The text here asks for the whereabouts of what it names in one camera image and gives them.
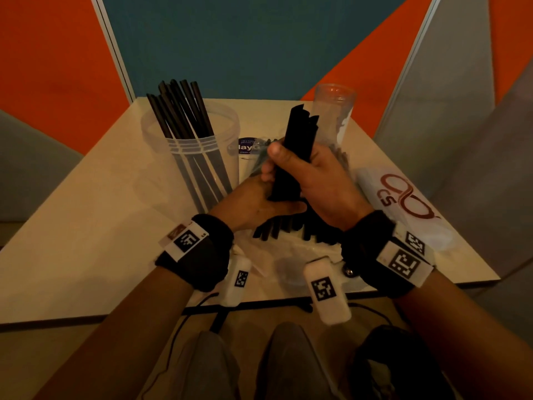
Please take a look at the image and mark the person's right hand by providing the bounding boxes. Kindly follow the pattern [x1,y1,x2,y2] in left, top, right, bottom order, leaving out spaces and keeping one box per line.
[260,137,375,232]

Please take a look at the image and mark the loose pile of black straws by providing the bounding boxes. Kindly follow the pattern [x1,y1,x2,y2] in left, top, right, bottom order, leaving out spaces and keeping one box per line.
[252,199,347,246]

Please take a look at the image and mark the person's left hand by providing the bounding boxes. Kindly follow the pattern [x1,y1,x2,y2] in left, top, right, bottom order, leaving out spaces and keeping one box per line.
[208,161,307,234]

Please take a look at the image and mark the person's left leg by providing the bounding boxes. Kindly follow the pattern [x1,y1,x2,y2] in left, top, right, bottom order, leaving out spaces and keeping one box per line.
[177,330,243,400]

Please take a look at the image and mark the black wrist strap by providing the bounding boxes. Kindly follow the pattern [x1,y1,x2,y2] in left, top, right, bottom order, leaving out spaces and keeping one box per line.
[341,210,436,299]
[155,213,235,293]

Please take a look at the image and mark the black right wrist strap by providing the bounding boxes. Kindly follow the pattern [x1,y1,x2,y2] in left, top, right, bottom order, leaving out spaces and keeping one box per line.
[341,210,436,299]

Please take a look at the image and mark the black table frame bar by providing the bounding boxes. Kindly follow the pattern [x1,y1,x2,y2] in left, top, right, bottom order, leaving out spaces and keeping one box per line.
[182,297,314,334]

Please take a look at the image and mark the clear plastic cup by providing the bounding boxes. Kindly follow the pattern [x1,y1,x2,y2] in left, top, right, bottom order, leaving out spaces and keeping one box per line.
[311,83,358,151]

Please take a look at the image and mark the black cable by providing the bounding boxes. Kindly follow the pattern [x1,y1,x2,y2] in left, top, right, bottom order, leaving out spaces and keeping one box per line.
[141,292,220,400]

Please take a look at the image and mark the black bag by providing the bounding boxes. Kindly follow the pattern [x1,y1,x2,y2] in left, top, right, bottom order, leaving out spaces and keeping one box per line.
[349,324,456,400]

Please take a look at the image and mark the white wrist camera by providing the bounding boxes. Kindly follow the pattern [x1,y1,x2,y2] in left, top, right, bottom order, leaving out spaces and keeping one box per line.
[219,254,253,308]
[303,257,353,326]

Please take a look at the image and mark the person's left forearm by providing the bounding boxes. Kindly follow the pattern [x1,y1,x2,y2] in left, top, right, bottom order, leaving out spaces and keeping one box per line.
[33,266,196,400]

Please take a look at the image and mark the clear packet with purple label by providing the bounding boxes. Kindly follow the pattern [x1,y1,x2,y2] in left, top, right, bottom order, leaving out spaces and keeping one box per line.
[238,136,271,179]

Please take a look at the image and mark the person's right forearm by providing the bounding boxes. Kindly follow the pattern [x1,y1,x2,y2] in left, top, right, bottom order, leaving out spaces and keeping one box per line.
[393,270,533,400]

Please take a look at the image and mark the clear plastic jar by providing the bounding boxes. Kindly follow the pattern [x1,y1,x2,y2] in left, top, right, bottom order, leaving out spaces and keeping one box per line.
[140,100,242,214]

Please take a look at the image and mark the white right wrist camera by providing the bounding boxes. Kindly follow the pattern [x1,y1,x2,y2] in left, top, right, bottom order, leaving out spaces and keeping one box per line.
[303,257,353,326]

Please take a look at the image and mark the bundle of black straws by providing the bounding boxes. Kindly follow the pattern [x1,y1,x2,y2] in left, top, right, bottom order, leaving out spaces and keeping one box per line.
[268,104,320,203]

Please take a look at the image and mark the person's right leg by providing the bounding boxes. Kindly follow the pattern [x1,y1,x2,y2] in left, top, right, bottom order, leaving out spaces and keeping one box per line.
[253,322,336,400]

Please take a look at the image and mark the black left wrist strap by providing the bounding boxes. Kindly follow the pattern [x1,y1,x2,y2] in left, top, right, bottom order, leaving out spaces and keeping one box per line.
[155,213,235,293]

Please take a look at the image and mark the clear plastic sheet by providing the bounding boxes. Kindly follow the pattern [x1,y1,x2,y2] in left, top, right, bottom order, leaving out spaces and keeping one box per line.
[232,236,347,289]

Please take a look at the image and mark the person's leg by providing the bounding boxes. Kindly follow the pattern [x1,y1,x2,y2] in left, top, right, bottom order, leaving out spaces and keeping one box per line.
[253,322,336,400]
[177,330,243,400]

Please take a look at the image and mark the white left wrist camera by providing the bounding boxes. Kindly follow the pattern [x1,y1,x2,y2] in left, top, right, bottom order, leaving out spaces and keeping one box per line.
[219,254,253,308]

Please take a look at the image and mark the clear bag with red logo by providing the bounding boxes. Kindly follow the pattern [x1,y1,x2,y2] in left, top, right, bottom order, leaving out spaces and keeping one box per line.
[357,166,457,251]

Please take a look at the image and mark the long black straws in jar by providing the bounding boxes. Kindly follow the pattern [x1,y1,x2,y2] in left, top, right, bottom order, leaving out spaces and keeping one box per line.
[146,79,233,214]

